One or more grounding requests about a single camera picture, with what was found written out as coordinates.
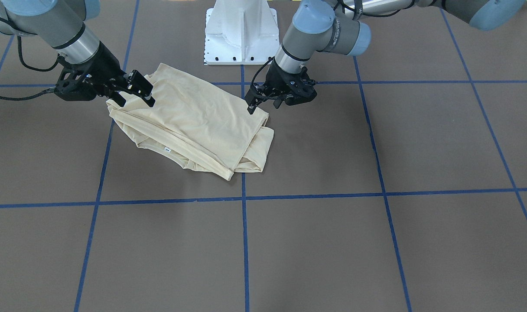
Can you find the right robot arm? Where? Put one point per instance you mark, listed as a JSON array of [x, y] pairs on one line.
[[60, 23]]

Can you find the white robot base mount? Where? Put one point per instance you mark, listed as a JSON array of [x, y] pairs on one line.
[[240, 32]]

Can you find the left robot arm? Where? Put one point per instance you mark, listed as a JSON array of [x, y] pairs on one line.
[[340, 27]]

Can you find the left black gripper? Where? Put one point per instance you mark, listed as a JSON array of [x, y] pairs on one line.
[[275, 79]]

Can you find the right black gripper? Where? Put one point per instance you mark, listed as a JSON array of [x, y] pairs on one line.
[[105, 65]]

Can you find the cream printed t-shirt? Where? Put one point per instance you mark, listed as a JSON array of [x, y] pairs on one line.
[[196, 125]]

